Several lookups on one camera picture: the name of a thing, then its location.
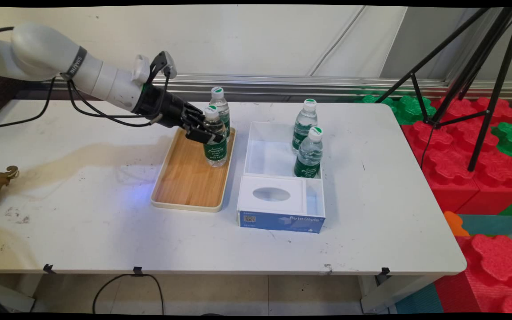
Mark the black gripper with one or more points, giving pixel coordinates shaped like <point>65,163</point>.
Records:
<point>162,109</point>

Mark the water bottle with green label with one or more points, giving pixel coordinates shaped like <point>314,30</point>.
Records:
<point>222,104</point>
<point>302,124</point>
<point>216,153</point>
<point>309,155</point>

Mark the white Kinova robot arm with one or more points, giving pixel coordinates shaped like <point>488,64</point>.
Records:
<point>51,55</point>

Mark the bamboo serving tray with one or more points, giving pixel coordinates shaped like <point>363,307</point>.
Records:
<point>189,178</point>

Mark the white and blue cardboard box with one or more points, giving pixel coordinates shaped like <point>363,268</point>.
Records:
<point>282,204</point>

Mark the black table edge clip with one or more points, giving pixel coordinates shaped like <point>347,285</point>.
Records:
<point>138,270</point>
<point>385,272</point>
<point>49,268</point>

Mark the green foam block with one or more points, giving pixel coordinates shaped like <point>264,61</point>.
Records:
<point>405,106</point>
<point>511,140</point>

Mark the white table leg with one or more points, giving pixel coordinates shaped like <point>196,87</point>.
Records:
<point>11,293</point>
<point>394,293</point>

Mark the large red foam block stack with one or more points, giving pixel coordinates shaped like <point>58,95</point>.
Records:
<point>456,160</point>

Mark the orange foam piece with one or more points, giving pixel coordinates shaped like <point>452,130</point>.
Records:
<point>455,224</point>

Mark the blue floor mat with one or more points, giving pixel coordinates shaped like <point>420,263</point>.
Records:
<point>420,302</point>

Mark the black tripod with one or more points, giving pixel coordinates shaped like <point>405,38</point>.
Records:
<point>491,66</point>

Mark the teal foam mat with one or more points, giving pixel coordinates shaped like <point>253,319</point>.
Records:
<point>496,224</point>

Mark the wrist camera with black bracket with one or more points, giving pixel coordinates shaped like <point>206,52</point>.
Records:
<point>160,64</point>

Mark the metal window rail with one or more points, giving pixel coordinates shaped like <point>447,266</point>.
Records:
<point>327,84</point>

